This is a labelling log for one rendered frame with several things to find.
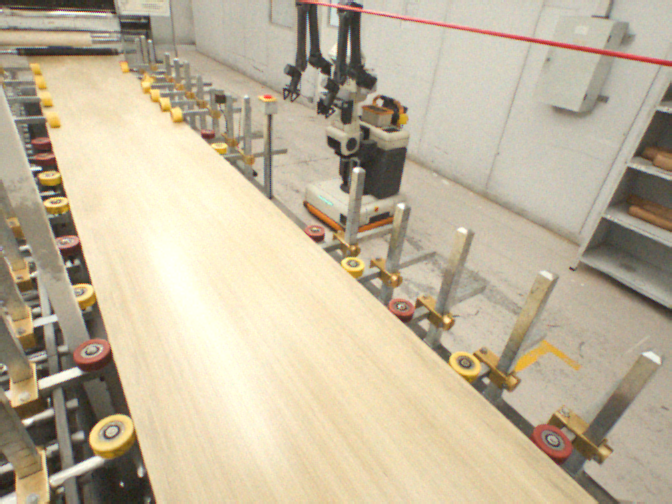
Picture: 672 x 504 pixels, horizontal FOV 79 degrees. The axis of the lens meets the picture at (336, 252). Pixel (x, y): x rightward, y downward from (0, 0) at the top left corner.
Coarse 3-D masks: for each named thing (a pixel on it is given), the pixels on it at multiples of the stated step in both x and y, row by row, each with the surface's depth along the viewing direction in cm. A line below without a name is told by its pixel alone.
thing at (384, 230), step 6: (378, 228) 178; (384, 228) 178; (390, 228) 179; (360, 234) 172; (366, 234) 173; (372, 234) 174; (378, 234) 176; (384, 234) 179; (336, 240) 167; (360, 240) 171; (366, 240) 174; (324, 246) 162; (330, 246) 163; (336, 246) 165
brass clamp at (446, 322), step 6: (420, 300) 134; (426, 300) 134; (432, 300) 134; (420, 306) 134; (426, 306) 132; (432, 306) 132; (432, 312) 130; (450, 312) 130; (432, 318) 131; (438, 318) 128; (444, 318) 128; (450, 318) 128; (438, 324) 128; (444, 324) 127; (450, 324) 128; (444, 330) 128
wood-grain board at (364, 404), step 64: (64, 64) 357; (64, 128) 225; (128, 128) 234; (128, 192) 169; (192, 192) 174; (256, 192) 179; (128, 256) 132; (192, 256) 135; (256, 256) 139; (320, 256) 142; (128, 320) 109; (192, 320) 111; (256, 320) 113; (320, 320) 115; (384, 320) 117; (128, 384) 92; (192, 384) 94; (256, 384) 95; (320, 384) 97; (384, 384) 98; (448, 384) 100; (192, 448) 81; (256, 448) 82; (320, 448) 84; (384, 448) 85; (448, 448) 86; (512, 448) 87
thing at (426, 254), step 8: (432, 248) 163; (408, 256) 157; (416, 256) 158; (424, 256) 159; (432, 256) 163; (400, 264) 153; (408, 264) 156; (368, 272) 146; (376, 272) 147; (360, 280) 144; (368, 280) 146
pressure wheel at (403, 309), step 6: (396, 300) 124; (402, 300) 125; (390, 306) 122; (396, 306) 123; (402, 306) 122; (408, 306) 123; (396, 312) 120; (402, 312) 120; (408, 312) 120; (402, 318) 120; (408, 318) 120
